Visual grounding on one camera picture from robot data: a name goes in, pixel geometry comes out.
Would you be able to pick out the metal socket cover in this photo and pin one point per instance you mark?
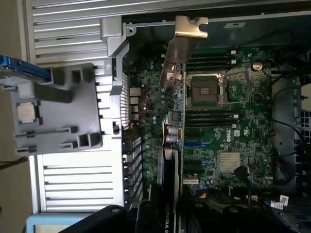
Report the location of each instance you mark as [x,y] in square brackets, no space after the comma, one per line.
[247,85]

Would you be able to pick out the light blue framed panel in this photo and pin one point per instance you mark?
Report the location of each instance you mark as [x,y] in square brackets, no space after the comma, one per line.
[48,222]

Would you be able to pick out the blue expansion slot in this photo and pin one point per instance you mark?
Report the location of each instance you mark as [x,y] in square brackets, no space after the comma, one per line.
[194,144]

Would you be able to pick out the green Dell motherboard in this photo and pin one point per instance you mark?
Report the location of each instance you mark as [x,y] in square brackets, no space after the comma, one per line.
[218,145]

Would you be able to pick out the silver chipset heat sink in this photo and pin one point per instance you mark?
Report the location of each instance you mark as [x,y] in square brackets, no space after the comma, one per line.
[229,162]

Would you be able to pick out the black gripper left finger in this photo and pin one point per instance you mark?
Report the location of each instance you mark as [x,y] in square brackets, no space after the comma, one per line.
[150,218]

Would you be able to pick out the CPU chip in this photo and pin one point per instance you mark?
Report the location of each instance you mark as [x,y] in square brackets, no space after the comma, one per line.
[26,114]

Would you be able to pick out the hard disk with blue caddy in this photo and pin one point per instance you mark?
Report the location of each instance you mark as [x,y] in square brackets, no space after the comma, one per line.
[24,65]

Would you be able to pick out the grey plastic parts rack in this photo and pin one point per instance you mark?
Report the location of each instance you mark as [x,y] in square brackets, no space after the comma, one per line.
[80,109]

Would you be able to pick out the silver open PC case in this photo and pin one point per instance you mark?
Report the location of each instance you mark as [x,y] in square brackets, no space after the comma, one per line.
[115,48]

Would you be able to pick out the coin cell battery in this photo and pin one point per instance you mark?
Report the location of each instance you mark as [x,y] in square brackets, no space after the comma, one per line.
[258,66]

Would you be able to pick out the white expansion slot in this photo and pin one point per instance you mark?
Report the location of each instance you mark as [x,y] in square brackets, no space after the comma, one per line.
[190,181]

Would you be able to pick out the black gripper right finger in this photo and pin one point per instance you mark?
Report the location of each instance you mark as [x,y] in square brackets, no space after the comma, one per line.
[201,221]

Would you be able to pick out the CPU socket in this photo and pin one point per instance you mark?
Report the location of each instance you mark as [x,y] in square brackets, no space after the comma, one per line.
[204,89]

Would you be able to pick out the black RAM slot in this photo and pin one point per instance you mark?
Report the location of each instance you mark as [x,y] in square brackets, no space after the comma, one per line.
[211,112]
[211,117]
[209,51]
[209,68]
[211,126]
[211,122]
[209,62]
[209,57]

